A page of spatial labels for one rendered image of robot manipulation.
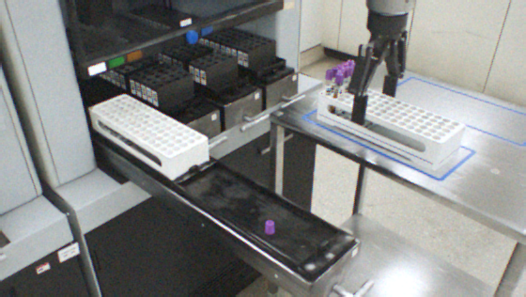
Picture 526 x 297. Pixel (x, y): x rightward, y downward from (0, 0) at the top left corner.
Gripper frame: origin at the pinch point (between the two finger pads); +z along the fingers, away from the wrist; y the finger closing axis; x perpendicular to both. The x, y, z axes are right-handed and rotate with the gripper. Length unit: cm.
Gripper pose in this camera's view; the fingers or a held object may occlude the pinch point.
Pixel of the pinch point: (373, 105)
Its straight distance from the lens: 107.4
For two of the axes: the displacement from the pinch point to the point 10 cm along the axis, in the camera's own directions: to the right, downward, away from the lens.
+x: -6.8, -4.2, 6.1
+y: 7.4, -4.1, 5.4
